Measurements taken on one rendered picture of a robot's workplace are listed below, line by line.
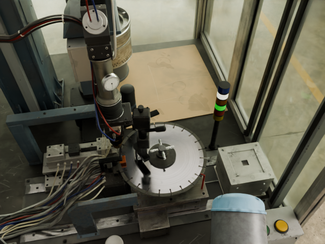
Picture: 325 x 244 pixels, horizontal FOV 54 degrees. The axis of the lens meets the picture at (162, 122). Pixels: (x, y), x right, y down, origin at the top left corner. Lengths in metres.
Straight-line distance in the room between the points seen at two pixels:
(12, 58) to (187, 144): 0.81
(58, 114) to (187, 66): 0.91
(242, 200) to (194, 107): 1.07
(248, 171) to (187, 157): 0.25
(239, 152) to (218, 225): 0.72
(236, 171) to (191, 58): 0.92
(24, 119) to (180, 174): 0.65
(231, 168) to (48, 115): 0.77
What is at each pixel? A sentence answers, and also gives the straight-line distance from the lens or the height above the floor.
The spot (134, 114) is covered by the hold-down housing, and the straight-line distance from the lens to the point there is 1.00.
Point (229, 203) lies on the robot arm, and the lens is 0.70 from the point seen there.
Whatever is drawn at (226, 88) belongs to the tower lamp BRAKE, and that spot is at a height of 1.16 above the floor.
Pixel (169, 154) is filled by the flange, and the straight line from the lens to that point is 1.26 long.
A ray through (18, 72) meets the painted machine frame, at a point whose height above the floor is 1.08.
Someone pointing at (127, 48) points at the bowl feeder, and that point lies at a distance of 1.73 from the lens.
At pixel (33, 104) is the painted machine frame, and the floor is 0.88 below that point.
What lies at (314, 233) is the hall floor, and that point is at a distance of 2.35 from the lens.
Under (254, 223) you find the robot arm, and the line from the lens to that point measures 0.69.
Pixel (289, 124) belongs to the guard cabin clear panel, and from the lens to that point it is 1.24.
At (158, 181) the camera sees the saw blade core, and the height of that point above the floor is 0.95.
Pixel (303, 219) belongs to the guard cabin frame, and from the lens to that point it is 1.32.
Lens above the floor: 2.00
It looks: 50 degrees down
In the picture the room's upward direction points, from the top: straight up
